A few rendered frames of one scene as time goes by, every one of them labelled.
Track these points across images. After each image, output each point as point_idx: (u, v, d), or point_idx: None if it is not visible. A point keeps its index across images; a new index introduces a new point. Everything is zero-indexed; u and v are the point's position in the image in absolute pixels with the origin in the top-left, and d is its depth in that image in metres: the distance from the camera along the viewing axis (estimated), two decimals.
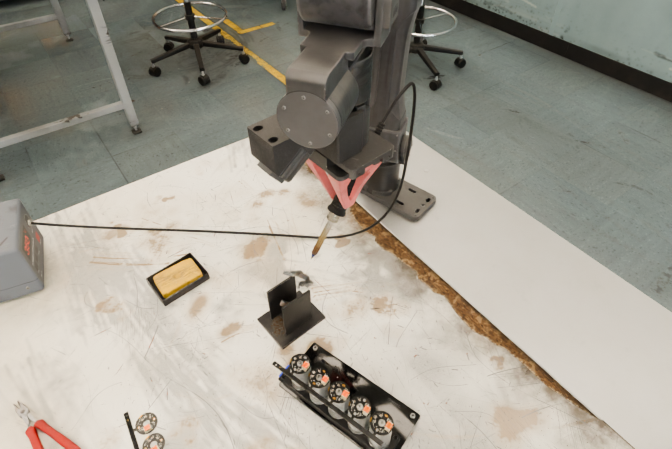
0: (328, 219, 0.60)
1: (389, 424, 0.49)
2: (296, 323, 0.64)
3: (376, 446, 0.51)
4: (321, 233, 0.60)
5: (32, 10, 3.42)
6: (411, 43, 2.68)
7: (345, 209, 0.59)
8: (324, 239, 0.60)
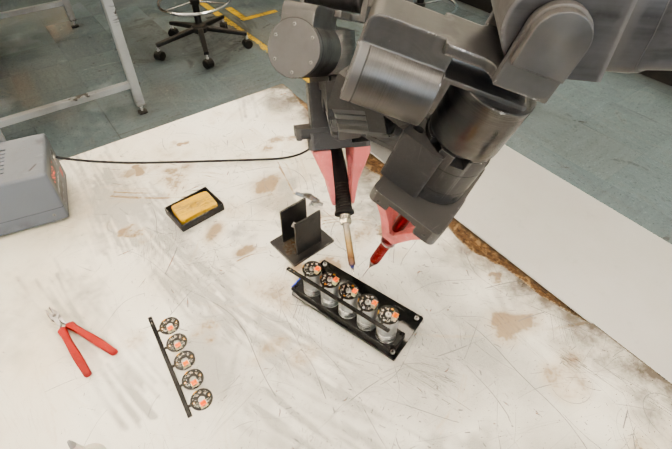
0: (344, 223, 0.57)
1: (395, 314, 0.53)
2: (307, 243, 0.68)
3: (383, 339, 0.55)
4: (347, 239, 0.57)
5: None
6: None
7: (350, 207, 0.59)
8: (352, 244, 0.57)
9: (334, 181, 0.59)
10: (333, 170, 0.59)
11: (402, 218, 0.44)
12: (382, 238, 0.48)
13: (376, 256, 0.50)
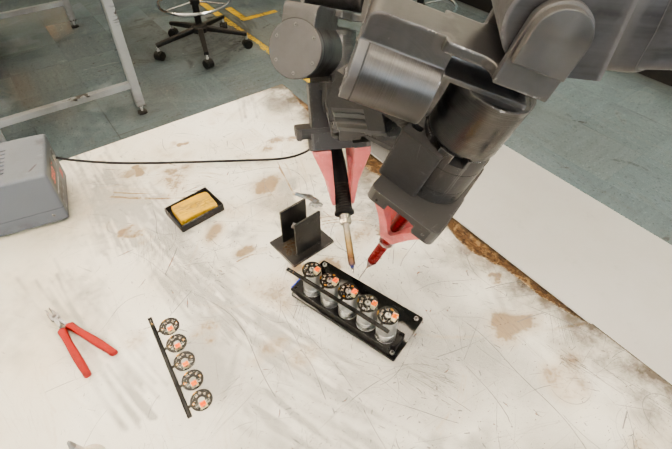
0: (344, 223, 0.57)
1: (395, 315, 0.53)
2: (306, 244, 0.68)
3: (383, 339, 0.55)
4: (347, 239, 0.57)
5: None
6: None
7: (350, 207, 0.59)
8: (352, 244, 0.57)
9: (334, 181, 0.59)
10: (333, 170, 0.59)
11: (400, 218, 0.44)
12: (380, 238, 0.48)
13: (374, 256, 0.50)
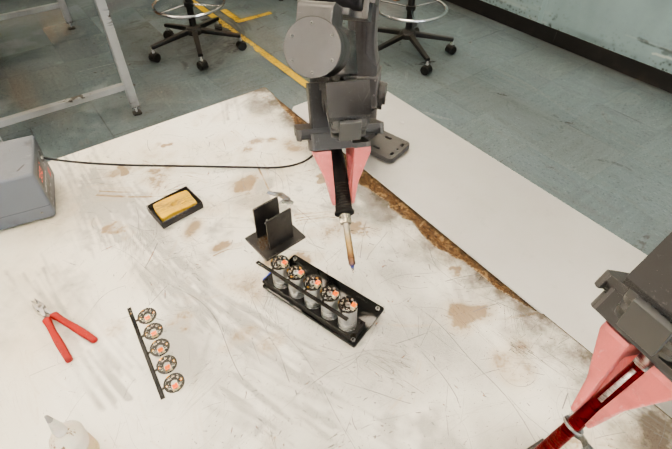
0: (344, 223, 0.57)
1: (354, 304, 0.57)
2: (279, 239, 0.72)
3: (344, 327, 0.60)
4: (347, 239, 0.57)
5: (35, 0, 3.51)
6: (403, 30, 2.76)
7: (350, 207, 0.59)
8: (352, 244, 0.57)
9: (334, 181, 0.59)
10: (333, 170, 0.59)
11: None
12: (574, 429, 0.35)
13: None
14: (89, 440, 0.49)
